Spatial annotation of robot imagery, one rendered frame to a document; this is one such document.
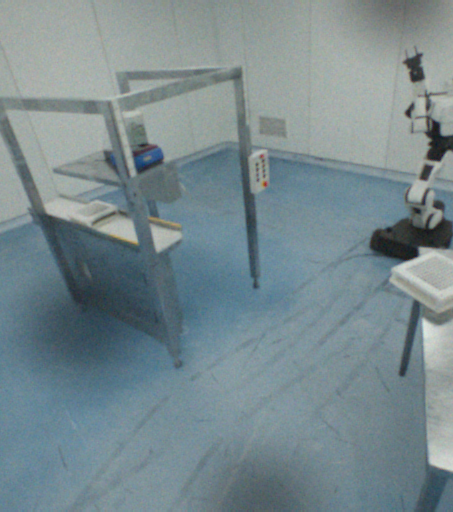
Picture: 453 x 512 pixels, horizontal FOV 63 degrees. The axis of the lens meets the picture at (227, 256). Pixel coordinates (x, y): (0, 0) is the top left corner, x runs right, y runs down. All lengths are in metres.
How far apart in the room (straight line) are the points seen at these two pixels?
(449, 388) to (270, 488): 1.05
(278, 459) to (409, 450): 0.65
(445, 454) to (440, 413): 0.12
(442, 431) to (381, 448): 0.98
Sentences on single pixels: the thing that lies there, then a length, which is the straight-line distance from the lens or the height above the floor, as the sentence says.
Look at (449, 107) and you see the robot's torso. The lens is 3.23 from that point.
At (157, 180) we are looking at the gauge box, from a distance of 2.10.
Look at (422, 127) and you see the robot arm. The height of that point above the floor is 1.14.
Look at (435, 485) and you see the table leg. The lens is 1.32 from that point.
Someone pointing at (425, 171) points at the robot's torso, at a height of 0.73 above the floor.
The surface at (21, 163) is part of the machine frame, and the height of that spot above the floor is 1.26.
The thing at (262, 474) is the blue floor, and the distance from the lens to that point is 2.10.
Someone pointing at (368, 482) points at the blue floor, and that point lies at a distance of 2.12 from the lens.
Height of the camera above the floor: 1.87
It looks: 32 degrees down
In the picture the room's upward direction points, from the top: 7 degrees counter-clockwise
